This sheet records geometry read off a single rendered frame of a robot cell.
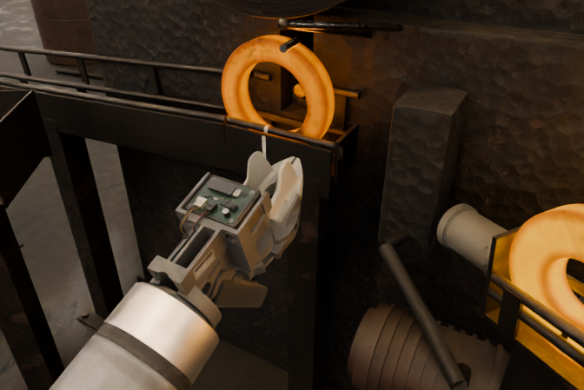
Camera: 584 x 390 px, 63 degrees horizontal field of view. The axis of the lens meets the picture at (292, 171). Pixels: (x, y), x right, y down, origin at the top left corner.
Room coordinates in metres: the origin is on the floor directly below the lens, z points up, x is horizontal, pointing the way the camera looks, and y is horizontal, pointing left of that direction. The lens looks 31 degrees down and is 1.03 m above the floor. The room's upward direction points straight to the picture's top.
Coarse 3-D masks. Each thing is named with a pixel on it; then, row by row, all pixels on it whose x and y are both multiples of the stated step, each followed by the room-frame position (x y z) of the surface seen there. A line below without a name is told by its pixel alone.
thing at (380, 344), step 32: (384, 320) 0.45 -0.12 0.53; (416, 320) 0.46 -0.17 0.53; (352, 352) 0.43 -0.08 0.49; (384, 352) 0.41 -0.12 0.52; (416, 352) 0.41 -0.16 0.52; (480, 352) 0.40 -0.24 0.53; (512, 352) 0.40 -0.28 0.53; (384, 384) 0.39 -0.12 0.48; (416, 384) 0.38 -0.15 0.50; (480, 384) 0.36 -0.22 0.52
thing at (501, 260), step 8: (504, 232) 0.40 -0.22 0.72; (512, 232) 0.40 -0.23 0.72; (496, 240) 0.39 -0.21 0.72; (504, 240) 0.39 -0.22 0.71; (512, 240) 0.40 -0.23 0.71; (496, 248) 0.39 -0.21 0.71; (504, 248) 0.39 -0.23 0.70; (496, 256) 0.39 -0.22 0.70; (504, 256) 0.39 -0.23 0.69; (488, 264) 0.39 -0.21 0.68; (496, 264) 0.39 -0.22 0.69; (504, 264) 0.39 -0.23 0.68; (488, 272) 0.39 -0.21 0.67; (496, 272) 0.39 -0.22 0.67; (504, 272) 0.39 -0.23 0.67; (488, 280) 0.39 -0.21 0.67; (488, 288) 0.38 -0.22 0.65; (488, 296) 0.38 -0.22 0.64; (488, 304) 0.38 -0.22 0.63; (496, 304) 0.39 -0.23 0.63; (488, 312) 0.38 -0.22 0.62
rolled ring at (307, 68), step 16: (240, 48) 0.71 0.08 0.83; (256, 48) 0.69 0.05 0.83; (272, 48) 0.68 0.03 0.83; (304, 48) 0.68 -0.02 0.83; (240, 64) 0.71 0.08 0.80; (288, 64) 0.67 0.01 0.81; (304, 64) 0.65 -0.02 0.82; (320, 64) 0.67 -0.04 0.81; (224, 80) 0.72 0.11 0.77; (240, 80) 0.71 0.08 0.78; (304, 80) 0.65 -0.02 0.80; (320, 80) 0.65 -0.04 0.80; (224, 96) 0.72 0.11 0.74; (240, 96) 0.72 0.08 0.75; (320, 96) 0.64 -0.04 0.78; (240, 112) 0.71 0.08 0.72; (256, 112) 0.73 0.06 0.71; (320, 112) 0.64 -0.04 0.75; (304, 128) 0.65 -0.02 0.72; (320, 128) 0.64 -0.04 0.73
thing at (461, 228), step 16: (464, 208) 0.48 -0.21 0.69; (448, 224) 0.47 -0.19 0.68; (464, 224) 0.45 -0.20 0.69; (480, 224) 0.45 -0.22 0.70; (496, 224) 0.45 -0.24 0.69; (448, 240) 0.46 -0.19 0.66; (464, 240) 0.44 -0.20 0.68; (480, 240) 0.43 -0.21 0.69; (464, 256) 0.44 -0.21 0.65; (480, 256) 0.41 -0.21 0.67
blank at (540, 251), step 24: (552, 216) 0.37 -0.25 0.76; (576, 216) 0.35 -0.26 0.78; (528, 240) 0.38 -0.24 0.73; (552, 240) 0.36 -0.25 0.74; (576, 240) 0.34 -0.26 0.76; (528, 264) 0.37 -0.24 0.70; (552, 264) 0.36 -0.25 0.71; (528, 288) 0.37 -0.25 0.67; (552, 288) 0.35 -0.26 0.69; (576, 312) 0.33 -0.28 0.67
